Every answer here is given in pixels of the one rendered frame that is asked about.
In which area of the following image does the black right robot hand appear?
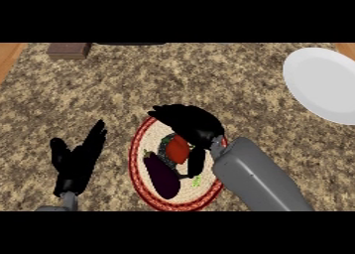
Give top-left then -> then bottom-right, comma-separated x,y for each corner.
147,103 -> 228,179

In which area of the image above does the white round plate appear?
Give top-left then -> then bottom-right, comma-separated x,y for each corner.
282,47 -> 355,126

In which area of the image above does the brown wooden block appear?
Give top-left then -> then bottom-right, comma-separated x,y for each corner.
47,43 -> 93,61

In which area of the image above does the dark purple eggplant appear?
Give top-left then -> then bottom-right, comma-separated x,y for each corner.
143,149 -> 183,200

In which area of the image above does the round red-rimmed woven placemat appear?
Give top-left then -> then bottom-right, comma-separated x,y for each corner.
128,115 -> 231,212

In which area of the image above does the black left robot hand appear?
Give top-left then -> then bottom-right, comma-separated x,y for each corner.
50,119 -> 109,196

